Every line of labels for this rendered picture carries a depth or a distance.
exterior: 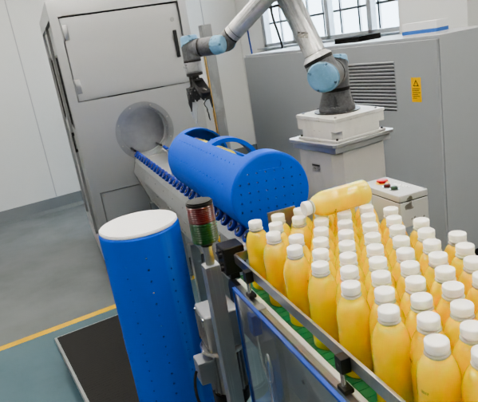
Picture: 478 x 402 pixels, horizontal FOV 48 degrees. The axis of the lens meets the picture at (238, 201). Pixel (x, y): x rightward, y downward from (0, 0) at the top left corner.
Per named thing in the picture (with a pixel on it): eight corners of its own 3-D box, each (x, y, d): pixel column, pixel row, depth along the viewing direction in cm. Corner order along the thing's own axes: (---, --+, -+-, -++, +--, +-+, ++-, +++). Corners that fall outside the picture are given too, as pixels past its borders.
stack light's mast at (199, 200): (218, 256, 133) (207, 194, 128) (227, 264, 127) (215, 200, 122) (194, 263, 131) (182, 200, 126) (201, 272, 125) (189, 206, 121)
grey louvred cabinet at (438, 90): (309, 194, 544) (290, 46, 503) (502, 248, 361) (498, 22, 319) (263, 209, 521) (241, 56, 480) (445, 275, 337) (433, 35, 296)
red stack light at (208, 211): (211, 214, 130) (207, 198, 129) (219, 220, 124) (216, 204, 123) (185, 220, 128) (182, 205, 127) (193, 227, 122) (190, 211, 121)
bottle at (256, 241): (248, 289, 158) (239, 230, 152) (258, 278, 164) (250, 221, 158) (270, 291, 154) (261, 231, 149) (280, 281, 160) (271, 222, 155)
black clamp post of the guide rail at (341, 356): (346, 384, 110) (342, 350, 107) (354, 392, 107) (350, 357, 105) (337, 388, 109) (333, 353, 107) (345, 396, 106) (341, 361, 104)
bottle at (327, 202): (356, 191, 158) (300, 206, 152) (361, 174, 153) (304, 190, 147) (369, 207, 154) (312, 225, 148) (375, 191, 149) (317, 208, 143)
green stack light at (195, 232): (214, 233, 131) (211, 214, 130) (223, 240, 125) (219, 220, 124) (189, 240, 129) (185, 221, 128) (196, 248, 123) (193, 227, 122)
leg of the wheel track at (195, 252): (216, 343, 303) (196, 239, 285) (219, 348, 298) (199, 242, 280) (207, 346, 301) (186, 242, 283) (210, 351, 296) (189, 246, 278)
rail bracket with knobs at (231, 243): (245, 265, 175) (240, 235, 172) (254, 273, 169) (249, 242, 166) (217, 273, 172) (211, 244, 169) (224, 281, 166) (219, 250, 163)
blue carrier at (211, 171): (227, 180, 268) (221, 123, 260) (312, 226, 188) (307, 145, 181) (171, 190, 258) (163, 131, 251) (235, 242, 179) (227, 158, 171)
